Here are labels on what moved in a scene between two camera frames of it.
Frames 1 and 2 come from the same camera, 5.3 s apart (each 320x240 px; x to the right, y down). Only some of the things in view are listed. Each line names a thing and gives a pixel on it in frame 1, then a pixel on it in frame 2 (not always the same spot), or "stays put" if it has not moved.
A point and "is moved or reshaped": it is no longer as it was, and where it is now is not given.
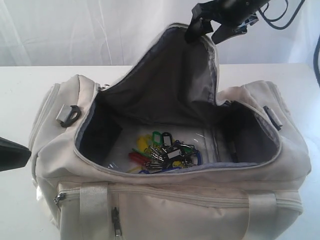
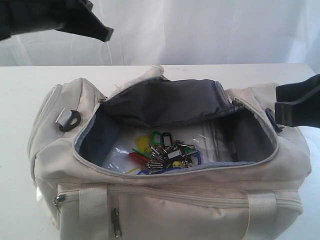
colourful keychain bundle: (159, 152) stays put
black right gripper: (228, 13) -> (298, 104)
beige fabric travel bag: (248, 184) is moved or reshaped
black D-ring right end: (273, 117) stays put
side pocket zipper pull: (60, 197) stays put
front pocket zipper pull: (115, 219) stays put
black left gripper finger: (12, 154) -> (82, 21)
